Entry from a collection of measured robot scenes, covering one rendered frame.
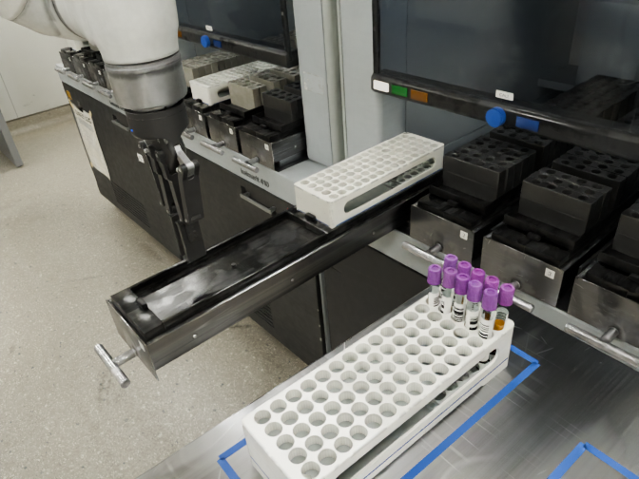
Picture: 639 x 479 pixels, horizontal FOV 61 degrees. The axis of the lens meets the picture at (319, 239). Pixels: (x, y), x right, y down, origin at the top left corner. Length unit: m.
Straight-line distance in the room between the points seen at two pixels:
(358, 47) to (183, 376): 1.20
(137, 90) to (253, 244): 0.34
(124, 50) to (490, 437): 0.57
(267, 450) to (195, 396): 1.27
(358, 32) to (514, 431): 0.76
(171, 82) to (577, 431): 0.59
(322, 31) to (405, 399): 0.80
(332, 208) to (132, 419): 1.11
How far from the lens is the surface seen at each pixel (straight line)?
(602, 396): 0.67
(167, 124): 0.70
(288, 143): 1.29
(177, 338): 0.78
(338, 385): 0.56
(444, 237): 0.95
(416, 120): 1.19
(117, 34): 0.67
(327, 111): 1.21
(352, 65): 1.11
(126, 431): 1.77
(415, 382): 0.56
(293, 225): 0.94
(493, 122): 0.88
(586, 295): 0.85
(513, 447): 0.60
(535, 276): 0.88
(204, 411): 1.73
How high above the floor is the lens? 1.30
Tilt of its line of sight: 34 degrees down
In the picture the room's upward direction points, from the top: 5 degrees counter-clockwise
